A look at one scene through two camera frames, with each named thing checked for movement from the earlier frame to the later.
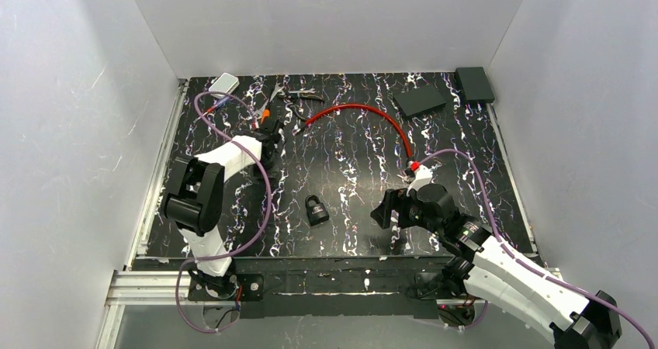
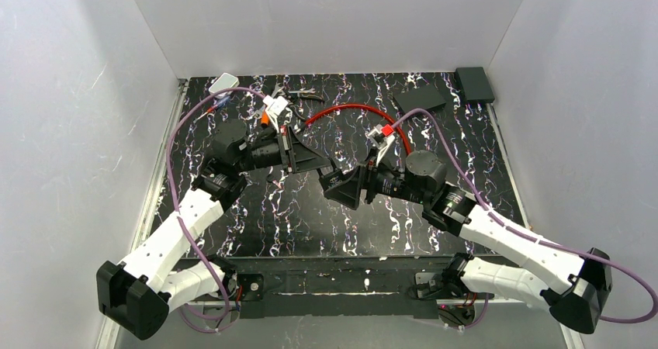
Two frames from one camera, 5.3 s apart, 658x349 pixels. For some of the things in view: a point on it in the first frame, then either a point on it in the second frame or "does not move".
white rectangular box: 226,83 does not move
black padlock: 318,214 to 329,176
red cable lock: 414,164 does not move
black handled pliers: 305,95 does not move
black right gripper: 393,210 to 366,183
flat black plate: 417,101 does not move
